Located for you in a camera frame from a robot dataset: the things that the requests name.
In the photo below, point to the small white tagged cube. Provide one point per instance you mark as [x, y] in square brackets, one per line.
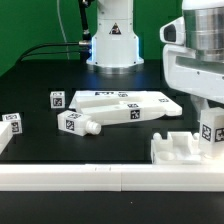
[15, 120]
[57, 99]

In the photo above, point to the white U-shaped fence wall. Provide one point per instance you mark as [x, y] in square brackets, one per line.
[116, 160]

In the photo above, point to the white chair back pieces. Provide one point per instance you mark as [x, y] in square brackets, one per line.
[114, 107]

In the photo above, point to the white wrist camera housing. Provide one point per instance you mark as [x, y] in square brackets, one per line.
[173, 32]

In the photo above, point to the small white tagged cube left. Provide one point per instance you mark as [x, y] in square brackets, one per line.
[15, 120]

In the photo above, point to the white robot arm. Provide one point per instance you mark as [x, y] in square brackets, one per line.
[115, 46]

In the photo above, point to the white chair seat plate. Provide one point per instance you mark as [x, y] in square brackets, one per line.
[180, 148]

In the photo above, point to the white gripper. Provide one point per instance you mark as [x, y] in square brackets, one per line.
[203, 80]

